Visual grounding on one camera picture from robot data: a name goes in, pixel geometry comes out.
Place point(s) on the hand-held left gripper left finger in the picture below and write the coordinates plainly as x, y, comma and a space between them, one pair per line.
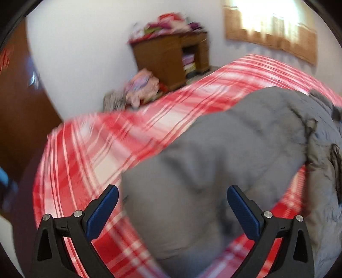
103, 211

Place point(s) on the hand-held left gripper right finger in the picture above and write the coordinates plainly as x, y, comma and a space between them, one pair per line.
243, 211

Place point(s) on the grey puffer jacket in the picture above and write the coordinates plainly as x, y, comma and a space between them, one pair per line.
213, 149

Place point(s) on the pink clothes heap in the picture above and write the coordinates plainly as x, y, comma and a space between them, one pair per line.
143, 85

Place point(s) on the pile of colourful clothes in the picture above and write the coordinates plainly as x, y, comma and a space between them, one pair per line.
165, 25

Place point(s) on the red plaid bed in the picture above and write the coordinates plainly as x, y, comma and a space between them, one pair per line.
107, 139

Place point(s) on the blue object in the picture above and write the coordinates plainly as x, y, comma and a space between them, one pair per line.
5, 179

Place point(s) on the grey patterned cloth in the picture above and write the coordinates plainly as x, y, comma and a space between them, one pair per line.
113, 101

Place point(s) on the brown wooden door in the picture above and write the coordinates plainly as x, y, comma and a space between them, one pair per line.
21, 107

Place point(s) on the brown wooden desk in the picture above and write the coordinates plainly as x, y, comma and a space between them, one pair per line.
157, 58

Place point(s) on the beige floral window curtain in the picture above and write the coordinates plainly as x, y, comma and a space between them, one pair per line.
267, 29

